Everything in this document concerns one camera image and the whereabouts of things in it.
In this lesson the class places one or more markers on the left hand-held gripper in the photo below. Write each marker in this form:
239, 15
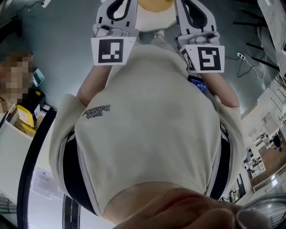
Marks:
111, 51

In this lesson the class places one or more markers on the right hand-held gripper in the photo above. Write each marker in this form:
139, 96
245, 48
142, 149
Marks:
210, 59

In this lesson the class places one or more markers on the person's left forearm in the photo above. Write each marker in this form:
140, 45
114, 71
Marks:
91, 85

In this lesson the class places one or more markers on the person's right forearm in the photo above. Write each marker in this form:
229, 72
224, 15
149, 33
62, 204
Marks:
221, 94

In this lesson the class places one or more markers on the person's right white shoe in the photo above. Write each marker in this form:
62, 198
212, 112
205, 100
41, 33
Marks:
159, 34

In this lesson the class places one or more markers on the orange object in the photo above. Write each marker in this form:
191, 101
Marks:
156, 4

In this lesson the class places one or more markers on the black metal stand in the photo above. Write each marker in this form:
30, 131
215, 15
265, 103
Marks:
250, 23

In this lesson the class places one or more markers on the white power strip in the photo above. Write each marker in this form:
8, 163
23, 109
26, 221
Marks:
47, 2
241, 56

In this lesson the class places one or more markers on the black screen device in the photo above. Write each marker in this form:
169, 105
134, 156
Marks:
200, 83

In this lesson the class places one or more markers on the grey draped cover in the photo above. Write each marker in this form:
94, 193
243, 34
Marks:
271, 26

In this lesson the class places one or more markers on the teal and white device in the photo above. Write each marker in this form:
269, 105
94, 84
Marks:
39, 76

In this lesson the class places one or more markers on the person's beige t-shirt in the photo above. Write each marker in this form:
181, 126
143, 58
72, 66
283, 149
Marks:
145, 123

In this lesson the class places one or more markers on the black box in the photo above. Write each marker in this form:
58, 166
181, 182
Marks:
39, 98

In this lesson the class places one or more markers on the yellow box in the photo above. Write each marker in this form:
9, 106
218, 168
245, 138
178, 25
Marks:
24, 114

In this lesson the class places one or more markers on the white shelf unit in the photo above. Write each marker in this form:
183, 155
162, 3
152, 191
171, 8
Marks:
255, 162

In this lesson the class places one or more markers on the white paper notice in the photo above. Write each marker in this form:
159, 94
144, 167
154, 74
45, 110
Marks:
43, 181

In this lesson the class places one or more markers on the person's face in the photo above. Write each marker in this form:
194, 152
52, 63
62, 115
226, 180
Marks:
178, 212

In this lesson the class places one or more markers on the person's eyeglasses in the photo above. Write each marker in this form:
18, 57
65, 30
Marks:
263, 212

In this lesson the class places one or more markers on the black door frame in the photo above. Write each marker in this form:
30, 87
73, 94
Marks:
26, 156

